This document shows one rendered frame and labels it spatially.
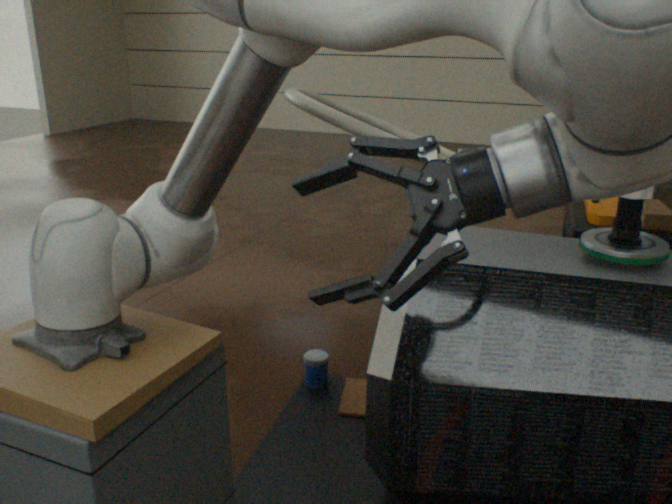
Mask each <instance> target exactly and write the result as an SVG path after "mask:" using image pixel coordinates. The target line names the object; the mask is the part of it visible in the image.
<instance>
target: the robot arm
mask: <svg viewBox="0 0 672 504"><path fill-rule="evenodd" d="M187 1H188V2H189V3H191V4H192V5H193V6H194V7H196V8H197V9H199V10H201V11H203V12H205V13H206V14H208V15H210V16H212V17H214V18H216V19H218V20H221V21H223V22H225V23H227V24H230V25H232V26H235V27H239V36H238V38H237V40H236V42H235V44H234V46H233V48H232V50H231V52H230V54H229V56H228V58H227V60H226V62H225V64H224V66H223V68H222V70H221V72H220V74H219V76H218V78H217V80H216V82H215V84H214V86H213V88H212V90H211V92H210V94H209V96H208V97H207V99H206V101H205V103H204V105H203V107H202V109H201V111H200V113H199V115H198V117H197V119H196V121H195V123H194V125H193V127H192V129H191V131H190V133H189V135H188V137H187V139H186V141H185V143H184V145H183V147H182V149H181V151H180V153H179V155H178V157H177V159H176V161H175V163H174V164H173V166H172V168H171V170H170V172H169V174H168V176H167V178H166V180H165V181H162V182H158V183H155V184H153V185H151V186H150V187H149V188H148V189H147V190H146V192H145V193H144V194H143V195H142V196H141V197H140V198H139V199H138V200H137V201H136V202H135V203H134V204H133V205H132V206H131V207H130V208H129V209H128V210H127V212H126V213H125V214H122V215H119V216H116V214H115V213H114V212H113V211H112V210H111V209H110V208H109V207H108V206H106V205H105V204H103V203H101V202H97V201H95V200H92V199H88V198H70V199H64V200H60V201H57V202H54V203H52V204H50V205H48V206H47V207H46V209H45V210H44V211H43V212H42V213H41V214H40V215H39V217H38V219H37V221H36V223H35V226H34V229H33V232H32V236H31V241H30V247H29V281H30V291H31V298H32V304H33V308H34V314H35V327H34V328H32V329H29V330H26V331H22V332H19V333H16V334H14V335H13V336H12V344H13V345H14V346H19V347H23V348H26V349H28V350H30V351H32V352H34V353H36V354H38V355H40V356H42V357H44V358H46V359H48V360H50V361H52V362H54V363H56V364H58V365H59V366H60V367H61V368H62V370H64V371H68V372H71V371H76V370H78V369H80V368H81V367H83V366H84V365H85V364H87V363H89V362H91V361H93V360H96V359H98V358H100V357H102V356H104V355H107V356H112V357H117V358H124V357H126V356H128V355H129V353H130V345H129V344H132V343H135V342H139V341H142V340H144V339H145V338H146V332H145V330H144V329H142V328H138V327H134V326H131V325H128V324H126V323H124V322H123V321H122V316H121V301H123V300H125V299H126V298H128V297H129V296H130V295H131V294H132V293H134V292H135V291H136V290H139V289H143V288H149V287H153V286H156V285H160V284H163V283H166V282H170V281H172V280H175V279H178V278H180V277H183V276H185V275H188V274H190V273H192V272H194V271H196V270H198V269H199V268H201V267H202V266H203V265H204V264H206V263H207V262H208V260H209V259H210V258H211V257H212V256H213V254H214V253H215V251H216V249H217V246H218V243H219V227H218V223H217V221H216V215H215V212H214V209H213V206H212V203H213V202H214V200H215V198H216V197H217V195H218V193H219V192H220V190H221V188H222V186H223V185H224V183H225V181H226V180H227V178H228V176H229V174H230V173H231V171H232V169H233V168H234V166H235V164H236V162H237V161H238V159H239V157H240V156H241V154H242V152H243V151H244V149H245V147H246V145H247V144H248V142H249V140H250V139H251V137H252V135H253V133H254V132H255V130H256V128H257V127H258V125H259V123H260V122H261V120H262V118H263V116H264V115H265V113H266V111H267V110H268V108H269V106H270V104H271V103H272V101H273V99H274V98H275V96H276V94H277V93H278V91H279V89H280V87H281V86H282V84H283V82H284V81H285V79H286V77H287V75H288V74H289V72H290V70H291V69H292V68H294V67H297V66H299V65H301V64H303V63H305V62H306V61H307V60H308V59H309V58H310V57H311V56H312V55H313V54H314V53H315V52H316V51H317V50H318V49H320V48H321V47H326V48H330V49H335V50H340V51H347V52H360V53H362V52H375V51H380V50H385V49H389V48H394V47H398V46H403V45H407V44H411V43H416V42H420V41H424V40H429V39H433V38H438V37H443V36H462V37H467V38H471V39H474V40H477V41H479V42H482V43H484V44H486V45H488V46H490V47H491V48H493V49H495V50H496V51H498V52H499V53H500V54H501V55H502V56H503V57H504V59H505V60H506V63H507V65H508V69H509V76H510V79H511V81H512V83H513V84H515V85H517V86H519V87H521V88H522V89H523V90H525V91H526V92H527V93H529V94H530V95H531V96H533V97H534V98H535V99H536V100H538V101H539V102H540V103H541V104H543V105H544V106H545V107H546V108H548V109H549V110H550V111H551V113H548V114H546V115H544V116H541V117H539V118H538V117H535V118H533V119H531V120H530V121H527V122H524V123H521V124H518V125H515V126H513V127H510V128H507V129H504V130H501V131H498V132H495V133H493V134H491V135H490V137H489V140H490V143H491V146H492V148H489V149H485V146H484V144H482V145H479V146H476V147H473V148H470V149H468V150H465V151H462V152H459V153H456V154H453V155H452V156H451V157H449V158H447V159H439V153H440V147H439V145H438V143H437V141H436V139H435V137H434V136H432V135H429V136H425V137H421V138H417V139H402V138H387V137H372V136H357V135H354V136H352V137H351V138H350V139H349V143H350V149H349V152H348V153H347V155H345V156H343V157H340V158H337V159H334V160H332V161H329V162H326V163H324V164H323V165H322V166H321V168H322V169H321V170H318V171H315V172H312V173H310V174H307V175H304V176H301V177H298V178H296V179H293V180H291V185H292V187H293V188H294V189H295V190H296V191H297V192H298V193H299V194H300V195H301V196H306V195H309V194H312V193H315V192H318V191H321V190H323V189H326V188H329V187H332V186H335V185H338V184H341V183H344V182H346V181H349V180H352V179H355V178H358V175H357V172H358V171H361V172H363V173H366V174H369V175H372V176H375V177H377V178H380V179H383V180H386V181H388V182H391V183H394V184H397V185H400V186H402V187H404V188H405V189H406V190H405V195H406V198H407V199H408V201H409V212H410V216H411V218H412V219H413V221H414V223H413V225H412V226H411V228H410V232H409V234H408V235H407V236H406V238H405V239H404V240H403V242H402V243H401V244H400V246H399V247H398V248H397V250H396V251H395V253H394V254H393V255H392V257H391V258H390V259H389V261H388V262H387V263H386V265H385V266H384V267H383V269H382V270H381V271H380V273H379V274H378V276H377V277H376V278H375V277H374V276H373V275H372V274H371V273H368V274H365V275H361V276H358V277H355V278H351V279H348V280H345V281H342V282H338V283H335V284H332V285H328V286H325V287H322V288H318V289H315V290H312V291H309V292H308V298H309V299H310V300H311V301H313V302H314V303H316V304H317V305H319V306H322V305H325V304H328V303H332V302H335V301H339V300H342V299H345V300H346V301H347V302H348V303H350V304H356V303H359V302H363V301H366V300H370V299H373V298H380V299H381V301H382V303H383V304H384V305H385V306H386V307H387V308H388V309H389V310H390V311H393V312H395V311H397V310H398V309H399V308H401V307H402V306H403V305H404V304H405V303H406V302H407V301H409V299H411V298H412V297H413V296H414V295H416V294H417V293H418V292H419V291H420V290H421V289H423V288H424V287H425V286H426V285H427V284H428V283H429V282H431V281H432V280H433V279H434V278H435V277H436V276H438V275H439V274H440V273H441V272H442V271H443V270H445V269H446V268H447V267H448V266H449V265H451V264H454V263H456V262H459V261H461V260H464V259H466V258H467V257H468V255H469V252H468V250H467V248H466V246H465V244H464V242H463V241H462V240H461V237H460V235H459V231H460V230H462V229H463V228H465V227H467V226H471V225H476V224H480V223H483V222H486V221H489V220H492V219H496V218H499V217H502V216H506V211H505V209H508V208H511V209H512V212H513V215H514V217H515V218H523V217H526V216H530V215H533V214H536V213H539V212H543V211H546V210H549V209H552V208H556V207H562V206H565V205H566V204H569V203H573V202H578V201H584V200H603V199H608V198H613V197H617V196H622V195H626V194H629V193H633V192H637V191H640V190H644V189H647V188H650V187H653V186H656V185H659V184H662V183H665V182H667V181H670V180H672V0H187ZM370 156H379V157H391V158H404V159H421V160H422V161H425V162H427V163H426V164H425V165H424V166H423V167H422V169H421V170H420V171H416V170H413V169H410V168H407V167H404V166H402V167H399V166H396V165H393V164H390V163H388V162H385V161H382V160H379V159H376V158H373V157H370ZM356 171H357V172H356ZM358 173H359V172H358ZM436 233H440V234H443V235H447V236H448V237H447V239H446V240H444V241H443V242H442V244H441V247H440V248H438V249H437V250H435V251H434V252H433V253H432V254H430V255H429V256H428V257H427V258H426V259H425V260H424V261H422V262H421V263H420V264H419V265H418V266H417V267H415V268H414V269H413V270H412V271H411V272H410V273H409V274H407V275H406V276H405V277H404V278H403V279H402V280H400V279H401V277H402V276H403V275H404V273H405V272H406V271H407V269H408V268H409V267H410V265H411V264H412V263H413V261H414V260H415V258H416V257H417V256H418V254H419V253H420V252H421V250H422V249H423V248H424V247H425V246H427V245H428V244H429V243H430V241H431V240H432V239H433V237H434V236H435V235H436ZM399 280H400V281H399ZM398 281H399V282H398Z"/></svg>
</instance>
